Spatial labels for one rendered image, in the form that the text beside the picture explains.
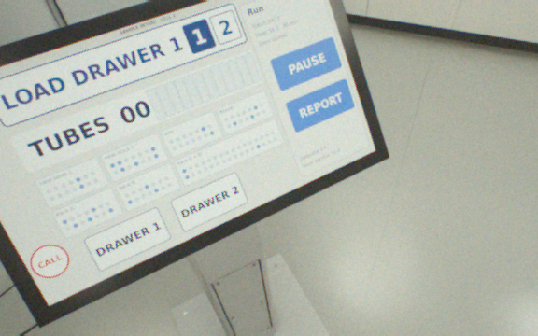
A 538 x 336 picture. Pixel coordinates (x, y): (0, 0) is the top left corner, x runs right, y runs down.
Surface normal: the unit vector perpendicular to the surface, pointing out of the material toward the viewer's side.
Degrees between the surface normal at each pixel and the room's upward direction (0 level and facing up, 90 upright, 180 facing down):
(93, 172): 50
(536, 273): 0
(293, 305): 5
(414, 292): 0
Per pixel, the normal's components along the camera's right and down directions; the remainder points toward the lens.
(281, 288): 0.01, -0.65
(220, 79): 0.32, 0.11
